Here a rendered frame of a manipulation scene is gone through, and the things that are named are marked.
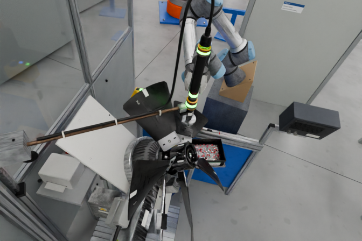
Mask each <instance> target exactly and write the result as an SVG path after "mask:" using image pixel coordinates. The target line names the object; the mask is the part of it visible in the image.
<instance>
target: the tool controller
mask: <svg viewBox="0 0 362 241"><path fill-rule="evenodd" d="M340 128H341V126H340V118H339V112H338V111H335V110H330V109H326V108H321V107H316V106H313V105H308V104H304V103H299V102H292V104H291V105H290V106H288V107H287V108H286V109H285V111H284V112H282V113H281V114H280V115H279V130H280V131H284V132H286V133H287V134H291V133H293V135H294V136H297V135H300V136H305V137H310V138H314V139H319V140H321V139H323V138H324V137H326V136H328V135H330V134H332V133H333V132H335V131H337V130H339V129H340Z"/></svg>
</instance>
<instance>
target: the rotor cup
mask: <svg viewBox="0 0 362 241"><path fill-rule="evenodd" d="M182 144H184V145H182ZM178 145H182V146H178ZM190 153H191V154H192V157H191V158H190V156H189V154H190ZM175 155H176V158H175V160H174V162H173V164H172V165H171V168H170V169H169V170H168V172H167V173H165V174H166V175H175V174H176V173H177V172H178V171H185V170H189V169H194V168H195V167H196V166H197V163H198V155H197V150H196V148H195V146H194V145H193V144H192V143H191V142H185V143H181V144H177V145H175V146H174V147H172V148H170V149H168V150H167V151H165V152H163V150H162V148H161V149H160V151H159V160H169V159H171V158H172V157H173V156H175ZM179 160H183V162H177V161H179Z"/></svg>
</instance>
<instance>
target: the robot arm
mask: <svg viewBox="0 0 362 241"><path fill-rule="evenodd" d="M187 1H188V0H187ZM187 1H186V2H185V3H184V5H183V7H182V10H181V12H180V17H179V25H180V28H181V26H182V21H183V15H184V11H185V7H186V4H187ZM222 8H223V0H215V5H214V13H213V18H212V24H213V25H214V26H215V28H216V29H217V30H218V32H219V33H220V34H221V36H222V37H223V38H224V40H225V41H226V42H227V43H228V45H229V46H230V49H229V50H228V49H227V48H225V49H223V50H222V51H220V52H219V53H218V54H217V55H216V54H215V52H214V50H213V49H212V43H211V51H210V54H209V56H208V57H207V59H206V63H205V68H204V72H203V76H202V79H201V83H200V87H199V93H200V94H201V95H202V93H203V91H204V90H205V88H206V86H207V83H208V82H209V80H210V77H211V76H212V77H213V78H214V79H219V78H221V77H222V76H224V80H225V83H226V85H227V86H228V87H233V86H236V85H238V84H239V83H241V82H242V81H243V80H244V79H245V78H246V74H245V72H244V71H243V70H242V69H240V68H239V67H238V65H241V64H243V63H245V62H248V61H251V60H253V59H254V58H255V49H254V45H253V43H252V42H251V41H247V40H246V39H244V38H241V36H240V35H239V34H238V32H237V30H236V29H235V27H234V26H233V24H232V23H231V21H230V20H229V19H228V17H227V16H226V14H225V13H224V11H223V10H222ZM210 11H211V0H192V2H191V4H190V7H189V10H188V13H187V18H186V23H185V28H184V34H183V47H184V59H185V71H183V72H182V75H181V76H182V80H183V82H184V85H185V91H188V89H189V87H190V83H191V77H192V73H193V68H194V62H195V59H196V53H197V47H198V44H199V42H200V39H199V40H198V41H197V36H196V26H197V20H198V19H199V18H201V17H202V16H204V17H205V19H206V20H209V17H210Z"/></svg>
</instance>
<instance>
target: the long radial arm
mask: <svg viewBox="0 0 362 241"><path fill-rule="evenodd" d="M160 184H161V182H159V181H157V183H156V184H155V185H154V186H153V187H152V189H151V190H150V191H149V192H148V194H147V195H146V197H145V198H144V199H143V201H142V202H141V204H140V205H139V207H138V208H137V210H136V211H135V213H134V214H133V216H132V218H131V219H130V221H129V224H128V227H127V228H122V229H121V230H120V231H119V234H118V237H117V239H118V241H145V239H146V236H147V233H148V229H149V225H150V221H151V217H152V213H153V210H154V206H155V203H156V198H157V195H158V191H159V187H160ZM129 193H130V187H129V189H128V192H127V195H126V197H125V200H129ZM115 231H116V230H114V231H113V233H112V236H111V238H110V241H112V240H113V237H114V234H115Z"/></svg>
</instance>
